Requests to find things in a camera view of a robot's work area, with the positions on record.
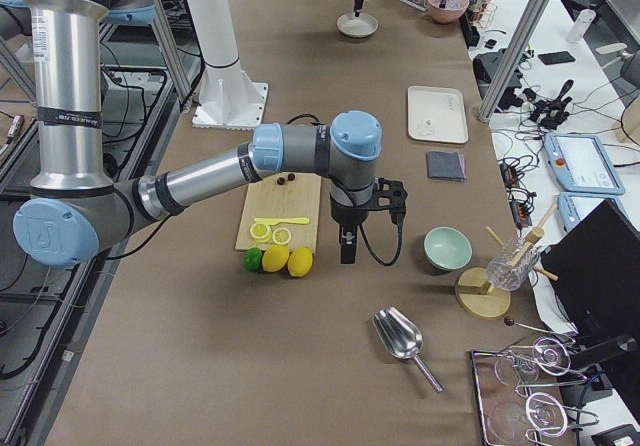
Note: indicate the beige round plate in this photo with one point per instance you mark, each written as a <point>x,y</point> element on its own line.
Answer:
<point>357,26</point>

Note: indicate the dark red cherry pair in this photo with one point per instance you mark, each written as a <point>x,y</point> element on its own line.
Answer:
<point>282,180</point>

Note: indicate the cream rabbit tray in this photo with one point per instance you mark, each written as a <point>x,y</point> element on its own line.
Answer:
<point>436,114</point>

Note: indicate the yellow lemon far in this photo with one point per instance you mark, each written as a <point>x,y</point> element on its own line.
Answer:
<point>300,262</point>

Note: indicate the yellow lemon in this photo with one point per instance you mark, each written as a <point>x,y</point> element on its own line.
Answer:
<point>275,258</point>
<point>300,262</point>

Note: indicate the yellow lemon near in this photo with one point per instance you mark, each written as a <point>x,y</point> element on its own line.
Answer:
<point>275,258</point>

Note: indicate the bamboo cutting board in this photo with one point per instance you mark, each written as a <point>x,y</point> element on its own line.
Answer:
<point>299,198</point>

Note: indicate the yellow plastic knife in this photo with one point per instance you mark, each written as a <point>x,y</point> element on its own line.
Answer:
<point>288,220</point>

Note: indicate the pink bowl with ice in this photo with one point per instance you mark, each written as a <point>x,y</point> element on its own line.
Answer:
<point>452,11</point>

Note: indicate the green lime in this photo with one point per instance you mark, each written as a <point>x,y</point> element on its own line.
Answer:
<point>252,259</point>

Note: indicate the mint green bowl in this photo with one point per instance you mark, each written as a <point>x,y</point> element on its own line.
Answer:
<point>447,248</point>

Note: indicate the metal ice scoop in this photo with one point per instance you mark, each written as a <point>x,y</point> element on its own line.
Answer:
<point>403,340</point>

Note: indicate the grey folded cloth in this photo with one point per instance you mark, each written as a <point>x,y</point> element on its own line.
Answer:
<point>446,166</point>

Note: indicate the wooden cup stand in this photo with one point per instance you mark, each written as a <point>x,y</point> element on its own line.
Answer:
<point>478,296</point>

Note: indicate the clear glass cup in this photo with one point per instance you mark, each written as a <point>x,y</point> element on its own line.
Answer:
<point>512,265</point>

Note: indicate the blue teach pendant far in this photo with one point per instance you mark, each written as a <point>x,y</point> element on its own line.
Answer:
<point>581,164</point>

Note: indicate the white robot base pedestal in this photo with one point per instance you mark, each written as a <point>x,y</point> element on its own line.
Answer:
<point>228,98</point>

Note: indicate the aluminium frame post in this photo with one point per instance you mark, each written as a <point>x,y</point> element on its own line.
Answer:
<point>519,40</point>

